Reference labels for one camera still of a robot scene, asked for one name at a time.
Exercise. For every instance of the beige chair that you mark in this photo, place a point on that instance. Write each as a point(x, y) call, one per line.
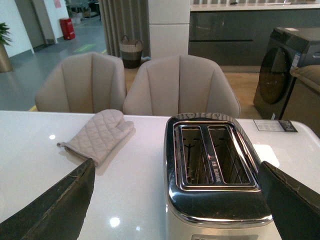
point(83, 83)
point(180, 84)

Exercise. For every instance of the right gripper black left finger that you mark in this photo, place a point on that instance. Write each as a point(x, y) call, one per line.
point(57, 214)

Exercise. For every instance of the red fire extinguisher box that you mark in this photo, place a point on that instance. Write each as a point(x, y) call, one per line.
point(67, 28)

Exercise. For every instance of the grey curtain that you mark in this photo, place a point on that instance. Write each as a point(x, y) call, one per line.
point(125, 18)

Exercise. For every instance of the white pillar cabinet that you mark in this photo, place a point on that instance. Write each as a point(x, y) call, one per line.
point(169, 23)

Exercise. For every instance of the beige chair left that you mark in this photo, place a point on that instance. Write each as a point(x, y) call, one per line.
point(83, 83)

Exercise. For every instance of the grey quilted oven mitt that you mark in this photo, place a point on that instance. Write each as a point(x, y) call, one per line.
point(99, 136)

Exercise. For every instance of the dark label card on table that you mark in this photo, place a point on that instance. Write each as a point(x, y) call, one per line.
point(267, 125)

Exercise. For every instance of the beige chair right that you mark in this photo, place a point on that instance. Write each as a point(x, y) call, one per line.
point(180, 84)

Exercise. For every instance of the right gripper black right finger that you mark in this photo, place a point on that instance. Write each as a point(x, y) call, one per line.
point(295, 208)

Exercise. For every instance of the woven basket with handles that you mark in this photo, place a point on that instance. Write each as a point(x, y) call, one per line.
point(130, 52)

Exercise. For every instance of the dark grey washing machine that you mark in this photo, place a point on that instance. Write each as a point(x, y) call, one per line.
point(287, 49)

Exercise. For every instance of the cream chrome two-slot toaster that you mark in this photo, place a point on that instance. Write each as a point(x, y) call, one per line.
point(211, 181)

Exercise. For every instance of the green plant in gold pot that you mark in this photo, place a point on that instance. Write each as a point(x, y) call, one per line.
point(5, 64)

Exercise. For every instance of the dark grey kitchen counter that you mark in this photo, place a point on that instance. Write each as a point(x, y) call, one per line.
point(237, 35)

